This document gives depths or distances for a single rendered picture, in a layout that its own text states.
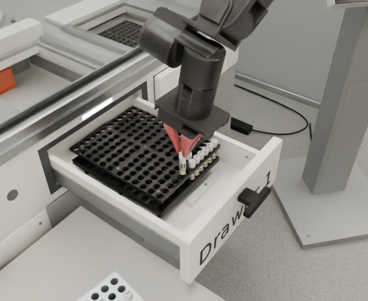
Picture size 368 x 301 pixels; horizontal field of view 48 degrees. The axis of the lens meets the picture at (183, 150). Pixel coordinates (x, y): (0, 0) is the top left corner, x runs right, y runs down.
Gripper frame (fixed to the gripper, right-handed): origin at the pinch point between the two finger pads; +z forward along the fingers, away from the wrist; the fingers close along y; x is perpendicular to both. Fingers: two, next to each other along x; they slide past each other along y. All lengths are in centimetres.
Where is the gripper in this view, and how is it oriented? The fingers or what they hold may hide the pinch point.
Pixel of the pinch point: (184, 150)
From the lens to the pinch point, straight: 69.5
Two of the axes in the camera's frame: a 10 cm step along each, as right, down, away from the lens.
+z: -1.5, 7.0, 7.0
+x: -5.9, 5.0, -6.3
